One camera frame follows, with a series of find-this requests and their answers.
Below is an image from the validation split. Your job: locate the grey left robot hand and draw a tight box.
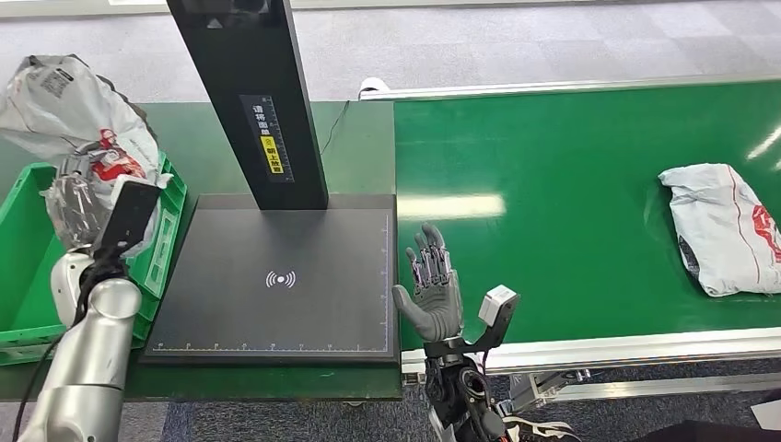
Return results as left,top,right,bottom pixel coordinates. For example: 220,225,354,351
42,155,123,251

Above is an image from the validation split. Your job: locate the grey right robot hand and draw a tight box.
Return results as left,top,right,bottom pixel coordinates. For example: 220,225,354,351
391,223,465,344

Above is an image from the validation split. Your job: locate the grey red-printed poly mailer package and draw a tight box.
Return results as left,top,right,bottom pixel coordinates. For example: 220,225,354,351
0,54,174,258
658,162,781,298

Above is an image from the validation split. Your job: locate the green conveyor belt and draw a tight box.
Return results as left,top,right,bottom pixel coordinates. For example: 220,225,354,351
393,79,781,352

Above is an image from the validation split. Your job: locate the white conveyor end roller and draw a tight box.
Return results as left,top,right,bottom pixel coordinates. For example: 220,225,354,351
358,77,391,102

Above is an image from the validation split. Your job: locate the green plastic crate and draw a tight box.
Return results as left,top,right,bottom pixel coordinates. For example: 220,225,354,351
0,152,189,367

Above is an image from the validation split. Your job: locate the white and black shoe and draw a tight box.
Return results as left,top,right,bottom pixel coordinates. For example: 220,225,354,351
503,417,582,442

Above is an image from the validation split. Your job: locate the black scanner column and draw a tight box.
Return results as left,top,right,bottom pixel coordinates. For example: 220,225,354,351
166,0,330,212

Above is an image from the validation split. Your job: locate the black flat object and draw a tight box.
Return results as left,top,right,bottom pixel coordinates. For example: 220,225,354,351
634,419,781,442

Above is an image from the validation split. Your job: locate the white paper sheet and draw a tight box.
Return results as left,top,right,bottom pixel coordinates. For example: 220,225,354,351
750,399,781,431

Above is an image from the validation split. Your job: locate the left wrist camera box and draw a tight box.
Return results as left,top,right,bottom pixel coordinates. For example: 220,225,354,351
97,180,162,256

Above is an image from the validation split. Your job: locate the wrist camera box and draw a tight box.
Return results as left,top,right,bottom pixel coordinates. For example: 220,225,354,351
477,285,521,348
97,180,162,256

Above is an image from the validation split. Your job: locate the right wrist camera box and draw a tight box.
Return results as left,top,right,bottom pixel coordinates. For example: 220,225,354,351
477,285,521,348

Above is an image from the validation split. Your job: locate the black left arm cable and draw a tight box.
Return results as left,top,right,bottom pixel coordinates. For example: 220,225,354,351
10,247,126,442

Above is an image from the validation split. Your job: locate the black scanner base plate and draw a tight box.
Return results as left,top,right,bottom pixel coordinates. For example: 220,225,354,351
141,193,399,366

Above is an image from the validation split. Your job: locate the aluminium conveyor frame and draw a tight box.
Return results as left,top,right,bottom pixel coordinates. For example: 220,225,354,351
357,73,781,422

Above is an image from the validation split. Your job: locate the thin black scanner cable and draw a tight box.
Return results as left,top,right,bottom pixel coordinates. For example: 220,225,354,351
321,100,351,157

